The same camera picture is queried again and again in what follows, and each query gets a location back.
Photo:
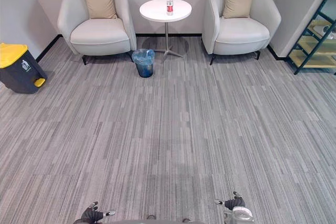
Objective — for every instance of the white armchair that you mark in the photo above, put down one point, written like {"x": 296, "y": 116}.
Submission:
{"x": 240, "y": 20}
{"x": 97, "y": 22}

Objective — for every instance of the small bin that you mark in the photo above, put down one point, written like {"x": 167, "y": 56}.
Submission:
{"x": 144, "y": 69}

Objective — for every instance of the robot body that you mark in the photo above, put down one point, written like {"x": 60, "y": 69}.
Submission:
{"x": 164, "y": 221}

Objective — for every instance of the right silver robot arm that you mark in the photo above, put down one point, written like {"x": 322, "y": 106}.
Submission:
{"x": 239, "y": 216}

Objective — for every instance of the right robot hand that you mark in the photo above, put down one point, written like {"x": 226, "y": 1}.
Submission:
{"x": 233, "y": 203}

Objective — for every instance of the dark green metal shelf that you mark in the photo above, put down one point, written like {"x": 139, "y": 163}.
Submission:
{"x": 316, "y": 40}

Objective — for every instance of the grey yellow-lidded trash can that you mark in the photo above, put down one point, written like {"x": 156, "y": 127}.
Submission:
{"x": 19, "y": 70}

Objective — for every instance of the blue plastic bin bag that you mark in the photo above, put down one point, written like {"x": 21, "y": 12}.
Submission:
{"x": 143, "y": 56}

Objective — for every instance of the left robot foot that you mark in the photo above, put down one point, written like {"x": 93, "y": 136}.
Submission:
{"x": 151, "y": 217}

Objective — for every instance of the beige cushion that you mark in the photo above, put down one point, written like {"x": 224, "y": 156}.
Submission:
{"x": 99, "y": 2}
{"x": 238, "y": 1}

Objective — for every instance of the round white side table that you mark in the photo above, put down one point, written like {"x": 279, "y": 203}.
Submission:
{"x": 166, "y": 14}

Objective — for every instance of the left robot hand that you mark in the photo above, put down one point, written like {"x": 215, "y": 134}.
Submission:
{"x": 92, "y": 214}

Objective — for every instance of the clear plastic water bottle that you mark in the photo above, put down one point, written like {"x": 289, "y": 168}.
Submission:
{"x": 169, "y": 2}

